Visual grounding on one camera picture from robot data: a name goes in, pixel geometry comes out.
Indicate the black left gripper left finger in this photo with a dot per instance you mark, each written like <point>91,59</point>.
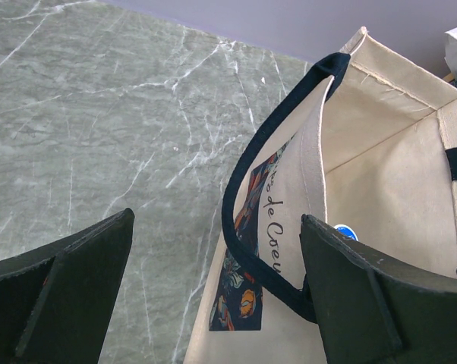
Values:
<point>56,301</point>

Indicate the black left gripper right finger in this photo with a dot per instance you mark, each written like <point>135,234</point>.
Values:
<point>373,308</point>

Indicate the beige canvas tote bag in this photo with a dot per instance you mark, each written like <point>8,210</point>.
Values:
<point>367,139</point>

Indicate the Pocari bottle blue cap left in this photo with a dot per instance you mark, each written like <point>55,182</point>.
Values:
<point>346,231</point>

